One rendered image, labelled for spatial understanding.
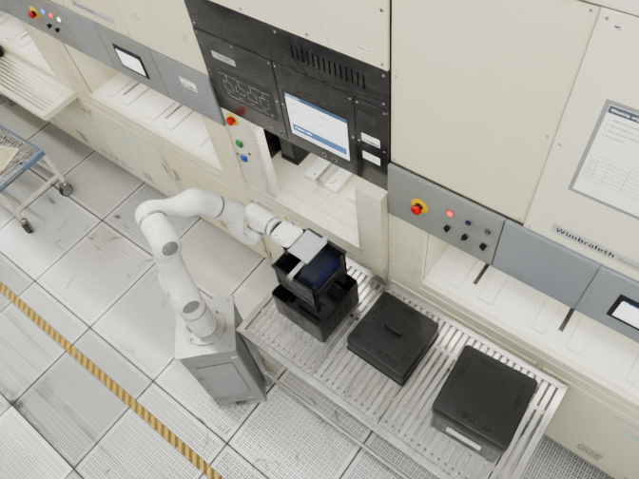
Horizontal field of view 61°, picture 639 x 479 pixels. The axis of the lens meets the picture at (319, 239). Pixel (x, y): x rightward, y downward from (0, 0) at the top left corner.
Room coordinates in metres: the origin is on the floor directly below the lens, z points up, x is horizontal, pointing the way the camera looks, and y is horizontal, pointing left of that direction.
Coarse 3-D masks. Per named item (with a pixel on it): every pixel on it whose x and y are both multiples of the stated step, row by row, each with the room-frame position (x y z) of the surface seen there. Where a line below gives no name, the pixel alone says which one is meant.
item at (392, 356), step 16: (384, 304) 1.06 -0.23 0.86; (400, 304) 1.05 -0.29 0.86; (368, 320) 1.00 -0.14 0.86; (384, 320) 0.98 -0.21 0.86; (400, 320) 0.97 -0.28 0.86; (416, 320) 0.96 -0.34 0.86; (432, 320) 0.94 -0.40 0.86; (352, 336) 0.94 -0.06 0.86; (368, 336) 0.93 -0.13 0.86; (384, 336) 0.91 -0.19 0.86; (400, 336) 0.90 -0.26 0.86; (416, 336) 0.89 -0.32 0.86; (432, 336) 0.88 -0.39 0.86; (352, 352) 0.91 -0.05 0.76; (368, 352) 0.86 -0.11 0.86; (384, 352) 0.85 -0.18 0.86; (400, 352) 0.83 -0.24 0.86; (416, 352) 0.82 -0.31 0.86; (384, 368) 0.79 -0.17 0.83; (400, 368) 0.77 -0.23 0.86; (400, 384) 0.73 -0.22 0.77
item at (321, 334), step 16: (336, 288) 1.23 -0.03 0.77; (352, 288) 1.13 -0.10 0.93; (288, 304) 1.20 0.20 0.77; (304, 304) 1.18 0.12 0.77; (336, 304) 1.15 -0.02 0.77; (352, 304) 1.12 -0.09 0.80; (304, 320) 1.04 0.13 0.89; (320, 320) 1.09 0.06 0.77; (336, 320) 1.04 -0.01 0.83; (320, 336) 0.98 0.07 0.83
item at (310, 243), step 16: (304, 240) 1.19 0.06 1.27; (320, 240) 1.17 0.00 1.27; (288, 256) 1.22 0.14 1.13; (304, 256) 1.12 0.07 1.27; (336, 256) 1.19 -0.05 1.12; (288, 272) 1.21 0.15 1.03; (336, 272) 1.12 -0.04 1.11; (288, 288) 1.12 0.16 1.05; (304, 288) 1.04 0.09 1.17; (320, 288) 1.06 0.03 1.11; (320, 304) 1.07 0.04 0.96
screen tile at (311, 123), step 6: (288, 102) 1.56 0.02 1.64; (294, 102) 1.54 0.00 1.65; (294, 108) 1.55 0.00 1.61; (300, 108) 1.52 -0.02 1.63; (306, 108) 1.50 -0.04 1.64; (294, 114) 1.55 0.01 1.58; (306, 114) 1.50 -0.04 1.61; (294, 120) 1.56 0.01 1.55; (300, 120) 1.53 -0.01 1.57; (306, 120) 1.51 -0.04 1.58; (312, 120) 1.49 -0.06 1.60; (306, 126) 1.51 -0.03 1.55; (312, 126) 1.49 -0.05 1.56
